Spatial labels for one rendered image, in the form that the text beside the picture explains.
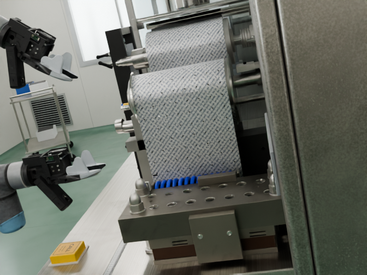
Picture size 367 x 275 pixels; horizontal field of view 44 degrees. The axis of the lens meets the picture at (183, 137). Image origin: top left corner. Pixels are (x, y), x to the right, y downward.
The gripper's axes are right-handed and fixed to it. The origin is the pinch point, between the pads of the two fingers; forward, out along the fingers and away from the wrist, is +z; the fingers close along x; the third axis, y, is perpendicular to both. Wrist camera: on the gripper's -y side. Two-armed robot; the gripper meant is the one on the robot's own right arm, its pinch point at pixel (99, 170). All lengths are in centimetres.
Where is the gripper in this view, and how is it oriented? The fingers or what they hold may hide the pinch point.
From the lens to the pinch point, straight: 123.3
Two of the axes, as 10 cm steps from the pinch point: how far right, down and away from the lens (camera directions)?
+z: 9.7, -1.6, -1.9
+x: 1.4, -2.8, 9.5
